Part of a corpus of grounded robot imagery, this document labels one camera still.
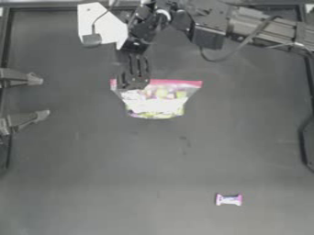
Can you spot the clear bag with pink zip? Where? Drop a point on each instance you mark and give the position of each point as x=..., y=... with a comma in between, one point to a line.
x=156, y=105

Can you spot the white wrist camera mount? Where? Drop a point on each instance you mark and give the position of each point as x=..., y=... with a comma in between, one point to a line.
x=112, y=30

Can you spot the grey frame bracket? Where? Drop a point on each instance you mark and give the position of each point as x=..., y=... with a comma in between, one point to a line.
x=144, y=2
x=114, y=2

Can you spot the white corner piece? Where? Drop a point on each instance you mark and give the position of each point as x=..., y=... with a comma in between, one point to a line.
x=1, y=11
x=310, y=8

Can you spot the pink wrapped candy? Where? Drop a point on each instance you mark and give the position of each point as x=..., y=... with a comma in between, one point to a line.
x=229, y=199

